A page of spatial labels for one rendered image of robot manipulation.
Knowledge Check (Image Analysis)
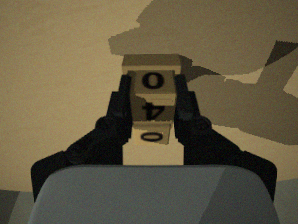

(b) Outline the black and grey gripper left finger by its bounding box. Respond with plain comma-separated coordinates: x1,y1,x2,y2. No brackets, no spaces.
31,75,133,203

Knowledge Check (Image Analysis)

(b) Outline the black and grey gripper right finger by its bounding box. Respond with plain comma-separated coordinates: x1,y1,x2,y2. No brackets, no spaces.
174,74,277,203

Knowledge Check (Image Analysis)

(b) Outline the beige number cube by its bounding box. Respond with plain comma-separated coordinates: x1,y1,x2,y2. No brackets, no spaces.
129,70,177,124
132,123,171,145

